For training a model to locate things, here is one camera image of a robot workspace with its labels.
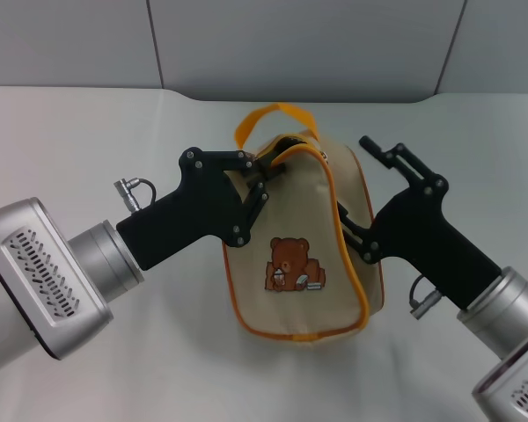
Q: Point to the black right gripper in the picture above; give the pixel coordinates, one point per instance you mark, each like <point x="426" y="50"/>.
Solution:
<point x="418" y="233"/>

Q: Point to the beige bear print food bag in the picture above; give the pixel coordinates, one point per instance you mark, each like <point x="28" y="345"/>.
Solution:
<point x="299" y="211"/>

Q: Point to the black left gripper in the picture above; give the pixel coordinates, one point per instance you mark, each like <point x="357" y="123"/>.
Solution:
<point x="189" y="215"/>

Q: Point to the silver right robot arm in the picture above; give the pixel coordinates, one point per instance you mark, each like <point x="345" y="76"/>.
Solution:
<point x="506" y="347"/>

